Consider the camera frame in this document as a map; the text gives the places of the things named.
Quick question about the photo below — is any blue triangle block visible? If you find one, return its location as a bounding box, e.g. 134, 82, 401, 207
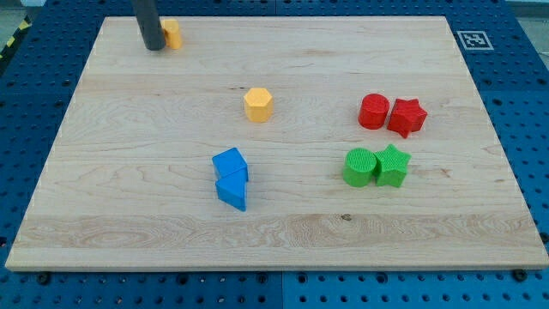
215, 170, 248, 212

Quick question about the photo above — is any white fiducial marker tag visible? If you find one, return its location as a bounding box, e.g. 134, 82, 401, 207
456, 30, 494, 51

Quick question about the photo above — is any blue cube block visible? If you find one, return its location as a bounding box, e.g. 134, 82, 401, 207
212, 148, 249, 181

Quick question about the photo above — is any red cylinder block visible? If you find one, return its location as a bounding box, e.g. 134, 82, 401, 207
358, 94, 389, 130

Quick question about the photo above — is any yellow hexagon block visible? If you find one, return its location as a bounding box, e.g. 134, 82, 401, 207
244, 88, 274, 123

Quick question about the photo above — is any light wooden board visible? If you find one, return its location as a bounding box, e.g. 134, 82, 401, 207
6, 16, 548, 272

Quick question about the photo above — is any green cylinder block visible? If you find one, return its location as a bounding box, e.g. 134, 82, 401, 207
342, 148, 377, 187

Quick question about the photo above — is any red star block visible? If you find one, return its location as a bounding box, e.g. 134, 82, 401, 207
387, 98, 428, 138

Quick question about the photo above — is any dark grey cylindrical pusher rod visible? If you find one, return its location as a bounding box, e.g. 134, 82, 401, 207
130, 0, 166, 51

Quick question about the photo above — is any yellow heart block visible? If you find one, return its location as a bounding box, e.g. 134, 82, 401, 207
160, 19, 183, 50

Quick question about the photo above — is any green star block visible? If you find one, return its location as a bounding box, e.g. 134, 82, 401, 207
374, 144, 412, 188

